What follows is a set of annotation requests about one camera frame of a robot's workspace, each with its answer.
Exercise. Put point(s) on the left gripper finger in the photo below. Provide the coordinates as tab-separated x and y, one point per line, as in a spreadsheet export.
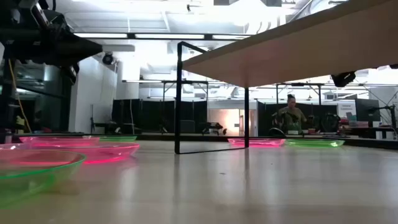
82	54
82	43

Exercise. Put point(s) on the pink translucent plastic plate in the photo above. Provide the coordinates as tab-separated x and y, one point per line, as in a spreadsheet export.
9	146
62	140
264	142
109	151

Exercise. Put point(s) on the green translucent plastic plate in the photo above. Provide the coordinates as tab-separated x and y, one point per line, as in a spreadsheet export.
119	138
31	183
314	143

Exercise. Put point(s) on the black background robot arm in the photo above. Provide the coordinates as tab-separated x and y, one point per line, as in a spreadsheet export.
331	123
213	126

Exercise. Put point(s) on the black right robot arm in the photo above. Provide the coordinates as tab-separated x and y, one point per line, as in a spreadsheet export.
394	66

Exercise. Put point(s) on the wooden shelf with black legs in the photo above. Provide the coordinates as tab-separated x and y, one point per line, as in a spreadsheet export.
295	53

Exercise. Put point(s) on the long ceiling light strip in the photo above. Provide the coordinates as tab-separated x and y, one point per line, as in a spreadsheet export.
230	37
169	36
101	35

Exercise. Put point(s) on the round black ceiling fixture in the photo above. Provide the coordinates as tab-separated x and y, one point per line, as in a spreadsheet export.
108	58

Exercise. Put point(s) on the yellow-green bottle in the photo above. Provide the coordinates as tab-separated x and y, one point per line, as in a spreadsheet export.
20	122

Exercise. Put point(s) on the black room divider panel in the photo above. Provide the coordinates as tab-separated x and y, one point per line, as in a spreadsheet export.
317	112
149	115

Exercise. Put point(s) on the person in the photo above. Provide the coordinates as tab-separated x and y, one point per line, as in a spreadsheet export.
291	116

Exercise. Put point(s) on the black computer monitor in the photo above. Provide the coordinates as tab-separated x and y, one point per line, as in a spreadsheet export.
367	109

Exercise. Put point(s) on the black metal table frame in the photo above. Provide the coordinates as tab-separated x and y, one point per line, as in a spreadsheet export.
202	137

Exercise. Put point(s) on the white wall sign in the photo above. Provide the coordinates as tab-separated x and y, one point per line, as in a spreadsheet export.
346	109

